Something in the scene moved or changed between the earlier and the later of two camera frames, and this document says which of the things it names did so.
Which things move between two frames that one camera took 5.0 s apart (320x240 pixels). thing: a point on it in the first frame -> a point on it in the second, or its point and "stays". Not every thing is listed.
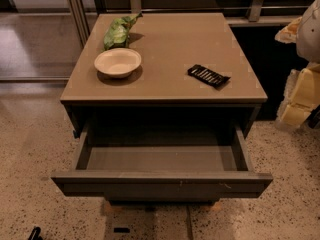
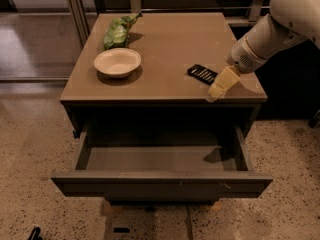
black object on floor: x=35 y=234 stays
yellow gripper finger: x=302 y=95 -> x=241 y=57
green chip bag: x=116 y=34 stays
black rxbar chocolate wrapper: x=208 y=77 stays
